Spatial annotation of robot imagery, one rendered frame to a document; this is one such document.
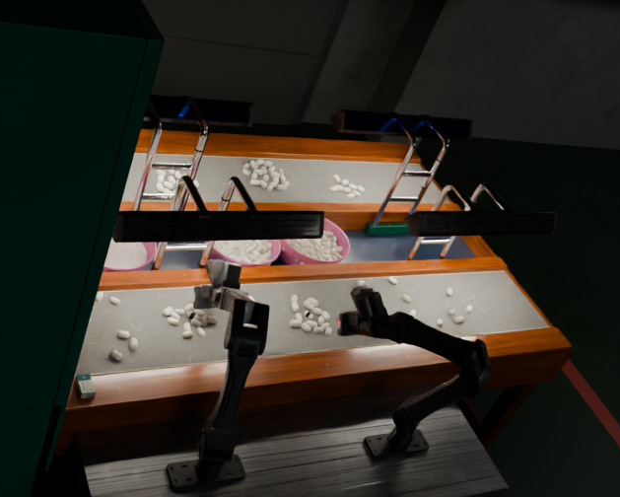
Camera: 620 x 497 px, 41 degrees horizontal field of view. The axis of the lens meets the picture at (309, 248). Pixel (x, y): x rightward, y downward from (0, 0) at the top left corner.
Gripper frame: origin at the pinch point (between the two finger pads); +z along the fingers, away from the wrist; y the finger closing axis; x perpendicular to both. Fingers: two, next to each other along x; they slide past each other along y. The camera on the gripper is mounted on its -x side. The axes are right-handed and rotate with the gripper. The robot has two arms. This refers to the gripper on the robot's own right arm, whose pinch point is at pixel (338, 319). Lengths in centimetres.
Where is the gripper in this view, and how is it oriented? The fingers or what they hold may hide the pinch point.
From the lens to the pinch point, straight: 249.3
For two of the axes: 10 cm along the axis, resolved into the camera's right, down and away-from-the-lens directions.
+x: 0.0, 10.0, 0.4
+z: -5.3, -0.4, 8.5
